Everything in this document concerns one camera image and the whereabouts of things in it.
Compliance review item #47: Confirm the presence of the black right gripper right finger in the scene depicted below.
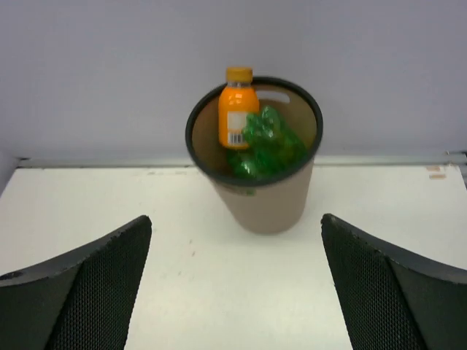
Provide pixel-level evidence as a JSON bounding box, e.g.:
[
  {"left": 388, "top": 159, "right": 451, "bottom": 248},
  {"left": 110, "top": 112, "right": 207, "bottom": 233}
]
[{"left": 321, "top": 214, "right": 466, "bottom": 350}]

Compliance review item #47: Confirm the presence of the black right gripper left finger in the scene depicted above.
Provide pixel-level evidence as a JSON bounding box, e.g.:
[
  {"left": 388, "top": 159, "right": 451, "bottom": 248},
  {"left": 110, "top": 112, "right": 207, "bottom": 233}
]
[{"left": 1, "top": 215, "right": 152, "bottom": 349}]

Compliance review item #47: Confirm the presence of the green bottle front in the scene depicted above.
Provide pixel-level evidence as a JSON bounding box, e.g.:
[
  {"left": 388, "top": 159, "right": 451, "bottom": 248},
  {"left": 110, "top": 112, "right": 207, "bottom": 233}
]
[{"left": 227, "top": 106, "right": 307, "bottom": 180}]

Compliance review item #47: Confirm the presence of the orange bottle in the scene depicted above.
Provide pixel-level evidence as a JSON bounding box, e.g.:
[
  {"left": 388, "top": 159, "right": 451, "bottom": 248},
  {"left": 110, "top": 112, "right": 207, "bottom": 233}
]
[{"left": 218, "top": 66, "right": 260, "bottom": 149}]

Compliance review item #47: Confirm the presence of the brown cardboard bin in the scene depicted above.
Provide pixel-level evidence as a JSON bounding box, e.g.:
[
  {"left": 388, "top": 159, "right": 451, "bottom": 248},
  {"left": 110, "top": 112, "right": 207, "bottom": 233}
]
[{"left": 185, "top": 76, "right": 323, "bottom": 234}]

